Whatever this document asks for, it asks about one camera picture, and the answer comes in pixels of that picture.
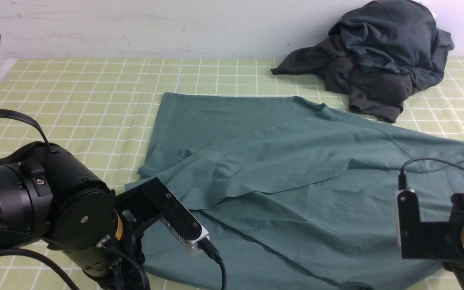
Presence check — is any black gripper screen-left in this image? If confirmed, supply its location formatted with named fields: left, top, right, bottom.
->
left=63, top=229, right=150, bottom=290

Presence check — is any green long-sleeve top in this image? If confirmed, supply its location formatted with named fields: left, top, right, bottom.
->
left=138, top=93, right=464, bottom=290

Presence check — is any green checkered tablecloth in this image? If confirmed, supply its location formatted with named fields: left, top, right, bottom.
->
left=0, top=58, right=464, bottom=290

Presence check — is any dark grey crumpled garment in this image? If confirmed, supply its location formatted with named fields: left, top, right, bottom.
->
left=271, top=35, right=418, bottom=123

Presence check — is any dark teal crumpled garment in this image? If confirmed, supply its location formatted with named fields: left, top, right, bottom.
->
left=328, top=0, right=454, bottom=90

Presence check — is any silver wrist camera screen-left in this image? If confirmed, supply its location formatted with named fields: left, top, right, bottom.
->
left=115, top=178, right=213, bottom=255

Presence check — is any black camera cable screen-left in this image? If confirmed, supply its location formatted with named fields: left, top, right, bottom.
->
left=0, top=110, right=227, bottom=290

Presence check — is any black camera cable screen-right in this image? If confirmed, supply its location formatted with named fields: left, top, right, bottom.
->
left=398, top=157, right=464, bottom=190

